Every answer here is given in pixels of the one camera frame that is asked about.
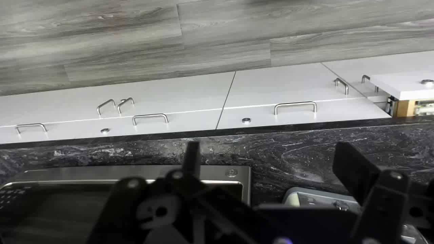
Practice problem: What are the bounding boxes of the white cabinet door pair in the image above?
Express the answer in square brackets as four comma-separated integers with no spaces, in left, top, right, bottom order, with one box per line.
[0,72,234,125]

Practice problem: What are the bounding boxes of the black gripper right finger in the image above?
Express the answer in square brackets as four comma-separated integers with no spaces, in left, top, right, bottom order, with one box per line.
[333,143,434,244]

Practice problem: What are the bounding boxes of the stainless steel sink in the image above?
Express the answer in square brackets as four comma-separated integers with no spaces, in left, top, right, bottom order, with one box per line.
[2,169,257,244]

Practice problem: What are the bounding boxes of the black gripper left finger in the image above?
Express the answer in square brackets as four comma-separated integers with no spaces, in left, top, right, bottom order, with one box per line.
[86,141,254,244]

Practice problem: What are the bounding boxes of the white open corner drawer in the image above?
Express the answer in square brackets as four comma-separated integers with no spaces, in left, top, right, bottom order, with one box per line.
[325,52,434,117]

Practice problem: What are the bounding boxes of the white drawer with steel handle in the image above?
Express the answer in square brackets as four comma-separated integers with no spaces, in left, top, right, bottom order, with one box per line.
[218,64,389,129]

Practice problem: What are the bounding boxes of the white drawer left of sink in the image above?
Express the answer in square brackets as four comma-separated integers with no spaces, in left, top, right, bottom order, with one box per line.
[0,74,234,144]

